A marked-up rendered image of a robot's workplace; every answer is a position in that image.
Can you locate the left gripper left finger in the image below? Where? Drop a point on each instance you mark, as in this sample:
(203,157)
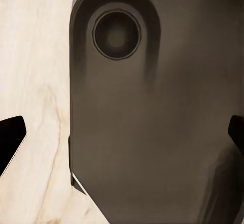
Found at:
(12,132)

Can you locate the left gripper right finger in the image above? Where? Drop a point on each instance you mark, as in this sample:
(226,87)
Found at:
(236,131)

